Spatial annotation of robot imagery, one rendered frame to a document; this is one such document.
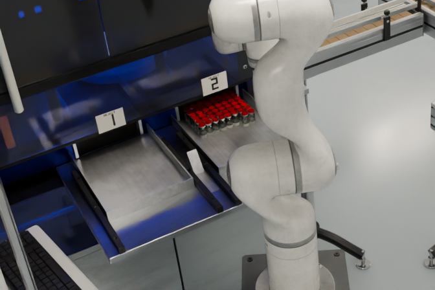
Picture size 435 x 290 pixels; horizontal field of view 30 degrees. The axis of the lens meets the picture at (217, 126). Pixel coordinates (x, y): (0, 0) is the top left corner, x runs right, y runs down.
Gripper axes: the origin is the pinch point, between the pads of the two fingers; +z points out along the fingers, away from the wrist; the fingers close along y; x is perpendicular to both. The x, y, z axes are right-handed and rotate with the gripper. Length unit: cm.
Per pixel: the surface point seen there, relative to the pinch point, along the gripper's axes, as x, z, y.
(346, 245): -42, 104, 53
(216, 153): 8.1, 23.2, 29.6
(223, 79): -4.4, 8.7, 43.3
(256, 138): -5.4, 24.1, 29.3
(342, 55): -54, 25, 55
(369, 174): -82, 113, 95
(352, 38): -58, 21, 55
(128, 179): 35, 21, 33
